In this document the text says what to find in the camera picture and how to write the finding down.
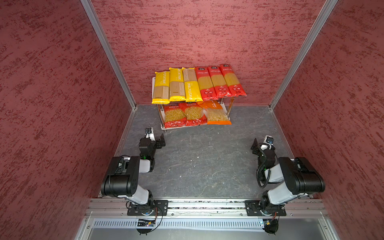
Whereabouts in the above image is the white two-tier shelf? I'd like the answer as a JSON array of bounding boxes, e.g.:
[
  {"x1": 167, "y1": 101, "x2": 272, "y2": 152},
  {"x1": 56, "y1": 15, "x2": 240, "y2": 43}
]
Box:
[{"x1": 151, "y1": 70, "x2": 241, "y2": 131}]

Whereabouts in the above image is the left corner aluminium post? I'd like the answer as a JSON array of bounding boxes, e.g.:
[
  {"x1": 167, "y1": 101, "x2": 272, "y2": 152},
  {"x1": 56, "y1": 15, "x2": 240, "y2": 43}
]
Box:
[{"x1": 81, "y1": 0, "x2": 137, "y2": 111}]

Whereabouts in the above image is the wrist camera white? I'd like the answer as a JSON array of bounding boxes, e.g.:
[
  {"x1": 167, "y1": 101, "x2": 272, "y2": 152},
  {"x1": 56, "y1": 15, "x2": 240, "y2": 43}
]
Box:
[
  {"x1": 260, "y1": 135, "x2": 276, "y2": 151},
  {"x1": 145, "y1": 128, "x2": 156, "y2": 141}
]

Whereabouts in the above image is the red macaroni bag small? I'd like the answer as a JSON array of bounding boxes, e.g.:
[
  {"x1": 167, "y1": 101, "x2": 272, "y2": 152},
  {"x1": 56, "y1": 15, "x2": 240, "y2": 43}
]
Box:
[{"x1": 179, "y1": 103, "x2": 208, "y2": 127}]

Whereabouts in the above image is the aluminium rail front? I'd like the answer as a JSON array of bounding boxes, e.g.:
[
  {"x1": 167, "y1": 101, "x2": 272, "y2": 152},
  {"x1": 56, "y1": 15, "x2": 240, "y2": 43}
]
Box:
[{"x1": 85, "y1": 198, "x2": 329, "y2": 219}]

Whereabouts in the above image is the corner aluminium post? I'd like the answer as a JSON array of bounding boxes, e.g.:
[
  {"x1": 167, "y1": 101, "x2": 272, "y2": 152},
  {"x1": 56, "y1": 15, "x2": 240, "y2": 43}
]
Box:
[
  {"x1": 269, "y1": 0, "x2": 338, "y2": 112},
  {"x1": 81, "y1": 0, "x2": 137, "y2": 111}
]

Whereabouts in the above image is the yellow spaghetti bag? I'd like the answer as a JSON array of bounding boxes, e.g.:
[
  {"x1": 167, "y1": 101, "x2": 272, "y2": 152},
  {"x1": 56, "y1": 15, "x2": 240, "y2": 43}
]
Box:
[
  {"x1": 182, "y1": 68, "x2": 203, "y2": 103},
  {"x1": 169, "y1": 68, "x2": 186, "y2": 102},
  {"x1": 152, "y1": 71, "x2": 170, "y2": 105}
]

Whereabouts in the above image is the right corner aluminium post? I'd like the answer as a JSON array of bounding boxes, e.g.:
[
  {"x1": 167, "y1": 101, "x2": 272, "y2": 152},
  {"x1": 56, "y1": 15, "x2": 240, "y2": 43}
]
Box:
[{"x1": 269, "y1": 0, "x2": 338, "y2": 112}]

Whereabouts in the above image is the red spaghetti bag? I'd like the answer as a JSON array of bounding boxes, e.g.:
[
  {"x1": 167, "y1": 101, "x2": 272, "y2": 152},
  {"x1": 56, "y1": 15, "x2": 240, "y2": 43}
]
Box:
[
  {"x1": 208, "y1": 66, "x2": 232, "y2": 98},
  {"x1": 219, "y1": 64, "x2": 247, "y2": 97}
]

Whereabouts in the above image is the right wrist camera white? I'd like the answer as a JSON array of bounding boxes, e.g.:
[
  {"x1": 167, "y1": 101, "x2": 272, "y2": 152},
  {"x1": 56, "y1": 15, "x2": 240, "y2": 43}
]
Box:
[{"x1": 260, "y1": 135, "x2": 276, "y2": 151}]

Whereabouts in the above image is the orange pastatime macaroni bag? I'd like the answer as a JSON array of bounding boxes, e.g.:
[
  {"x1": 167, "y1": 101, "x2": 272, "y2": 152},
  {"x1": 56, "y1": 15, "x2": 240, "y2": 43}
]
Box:
[{"x1": 198, "y1": 100, "x2": 232, "y2": 125}]

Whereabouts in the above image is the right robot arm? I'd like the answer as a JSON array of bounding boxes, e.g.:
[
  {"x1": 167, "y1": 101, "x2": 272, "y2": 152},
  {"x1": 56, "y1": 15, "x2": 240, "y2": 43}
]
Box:
[{"x1": 246, "y1": 136, "x2": 326, "y2": 216}]

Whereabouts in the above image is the clear labelled spaghetti bag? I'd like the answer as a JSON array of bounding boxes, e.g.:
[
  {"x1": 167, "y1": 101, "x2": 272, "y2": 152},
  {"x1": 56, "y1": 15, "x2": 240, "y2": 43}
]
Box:
[{"x1": 195, "y1": 67, "x2": 219, "y2": 102}]

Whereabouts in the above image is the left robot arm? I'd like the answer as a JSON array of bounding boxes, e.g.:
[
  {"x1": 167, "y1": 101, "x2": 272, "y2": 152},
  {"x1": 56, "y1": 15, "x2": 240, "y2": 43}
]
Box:
[{"x1": 101, "y1": 128, "x2": 166, "y2": 215}]

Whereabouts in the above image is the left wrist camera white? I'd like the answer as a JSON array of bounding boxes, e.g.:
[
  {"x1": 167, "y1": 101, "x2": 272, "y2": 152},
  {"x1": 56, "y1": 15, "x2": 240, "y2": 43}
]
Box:
[{"x1": 145, "y1": 128, "x2": 156, "y2": 141}]

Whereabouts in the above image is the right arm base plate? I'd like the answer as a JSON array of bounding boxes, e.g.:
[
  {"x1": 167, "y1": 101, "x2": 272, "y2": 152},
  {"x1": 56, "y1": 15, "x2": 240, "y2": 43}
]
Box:
[{"x1": 245, "y1": 200, "x2": 287, "y2": 217}]

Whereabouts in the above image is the red macaroni bag large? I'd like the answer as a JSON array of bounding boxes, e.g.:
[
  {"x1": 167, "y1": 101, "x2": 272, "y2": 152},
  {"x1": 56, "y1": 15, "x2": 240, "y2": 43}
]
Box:
[{"x1": 164, "y1": 104, "x2": 187, "y2": 129}]

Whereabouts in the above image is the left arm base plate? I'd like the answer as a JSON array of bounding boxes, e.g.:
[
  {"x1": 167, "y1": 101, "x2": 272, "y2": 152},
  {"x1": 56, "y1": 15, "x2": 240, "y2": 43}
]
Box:
[{"x1": 127, "y1": 200, "x2": 169, "y2": 217}]

